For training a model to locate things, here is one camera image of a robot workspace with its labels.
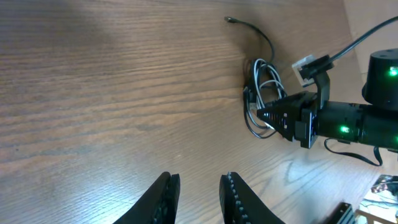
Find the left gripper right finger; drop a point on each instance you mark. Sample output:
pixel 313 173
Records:
pixel 240 204

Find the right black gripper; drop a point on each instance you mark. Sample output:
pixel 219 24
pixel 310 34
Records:
pixel 293 117

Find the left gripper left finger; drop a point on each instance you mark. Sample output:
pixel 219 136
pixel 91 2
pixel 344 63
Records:
pixel 158 205

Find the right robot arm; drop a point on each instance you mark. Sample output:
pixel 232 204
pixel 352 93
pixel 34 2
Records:
pixel 373 123

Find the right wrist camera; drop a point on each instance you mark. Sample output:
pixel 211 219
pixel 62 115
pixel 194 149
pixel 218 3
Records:
pixel 300 72

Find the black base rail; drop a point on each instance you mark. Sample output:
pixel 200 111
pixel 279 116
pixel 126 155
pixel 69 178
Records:
pixel 343 214

